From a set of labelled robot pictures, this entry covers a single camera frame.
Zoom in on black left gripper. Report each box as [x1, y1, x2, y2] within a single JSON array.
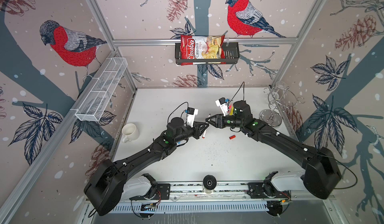
[[173, 121, 210, 145]]

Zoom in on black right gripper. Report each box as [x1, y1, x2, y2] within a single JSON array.
[[204, 113, 244, 131]]

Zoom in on yellow highlighter pen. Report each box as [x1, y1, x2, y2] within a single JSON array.
[[229, 106, 234, 116]]

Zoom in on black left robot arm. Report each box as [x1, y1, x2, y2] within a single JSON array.
[[84, 117, 209, 216]]

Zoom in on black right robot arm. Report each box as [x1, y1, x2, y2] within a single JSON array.
[[206, 101, 342, 200]]

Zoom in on white ceramic mug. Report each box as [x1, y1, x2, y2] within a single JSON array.
[[122, 123, 140, 143]]

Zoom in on chrome spiral glass holder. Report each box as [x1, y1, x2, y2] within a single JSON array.
[[259, 81, 306, 127]]

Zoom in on red cassava chips bag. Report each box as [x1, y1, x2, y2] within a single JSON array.
[[181, 35, 225, 60]]

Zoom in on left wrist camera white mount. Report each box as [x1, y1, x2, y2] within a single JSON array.
[[185, 107, 199, 128]]

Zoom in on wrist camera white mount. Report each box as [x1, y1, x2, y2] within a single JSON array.
[[215, 97, 229, 116], [185, 107, 199, 128]]

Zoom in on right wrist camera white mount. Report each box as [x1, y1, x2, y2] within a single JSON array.
[[215, 97, 229, 116]]

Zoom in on black round knob on rail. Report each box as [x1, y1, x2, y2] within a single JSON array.
[[203, 175, 217, 195]]

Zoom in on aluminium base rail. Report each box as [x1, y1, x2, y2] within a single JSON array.
[[120, 180, 318, 203]]

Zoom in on black wire wall basket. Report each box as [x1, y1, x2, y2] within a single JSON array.
[[175, 42, 240, 66]]

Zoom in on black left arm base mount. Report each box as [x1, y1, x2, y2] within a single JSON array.
[[129, 183, 171, 201]]

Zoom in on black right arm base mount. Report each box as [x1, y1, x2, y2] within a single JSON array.
[[247, 182, 291, 199]]

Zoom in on white wire mesh shelf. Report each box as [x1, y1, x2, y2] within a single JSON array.
[[75, 57, 128, 122]]

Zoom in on aluminium frame crossbar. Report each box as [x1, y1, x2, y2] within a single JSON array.
[[112, 37, 299, 47]]

